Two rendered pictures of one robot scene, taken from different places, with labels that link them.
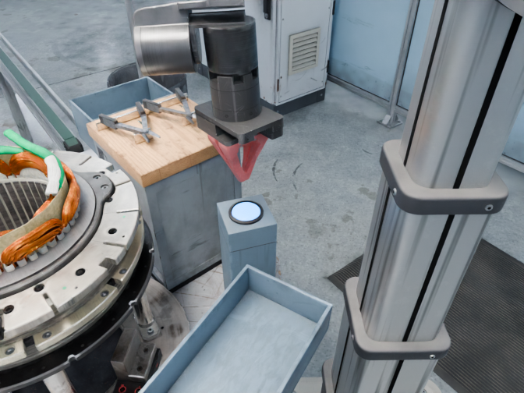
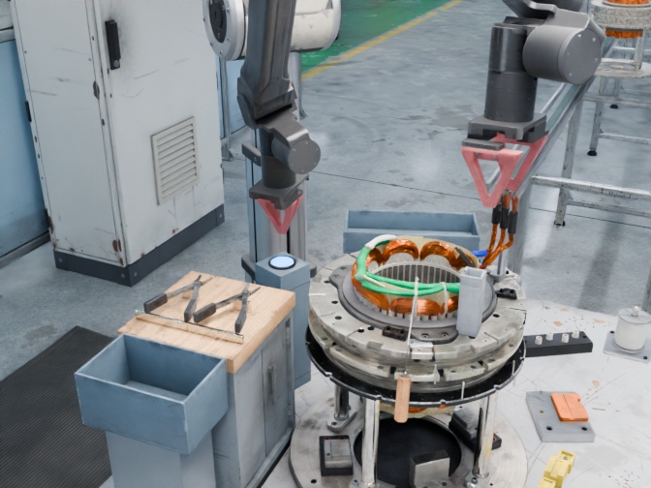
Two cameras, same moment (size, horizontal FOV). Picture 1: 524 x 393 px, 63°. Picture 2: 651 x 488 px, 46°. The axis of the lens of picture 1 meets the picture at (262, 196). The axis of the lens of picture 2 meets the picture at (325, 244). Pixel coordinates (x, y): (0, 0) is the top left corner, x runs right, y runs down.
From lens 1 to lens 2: 1.49 m
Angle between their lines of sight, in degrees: 92
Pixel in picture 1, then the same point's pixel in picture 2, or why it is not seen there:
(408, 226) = not seen: hidden behind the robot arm
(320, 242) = not seen: outside the picture
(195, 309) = (298, 412)
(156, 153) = (257, 297)
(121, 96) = (119, 398)
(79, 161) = (322, 297)
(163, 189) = not seen: hidden behind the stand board
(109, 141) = (257, 328)
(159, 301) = (313, 424)
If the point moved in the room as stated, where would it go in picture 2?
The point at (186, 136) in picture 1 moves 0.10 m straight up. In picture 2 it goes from (218, 292) to (214, 234)
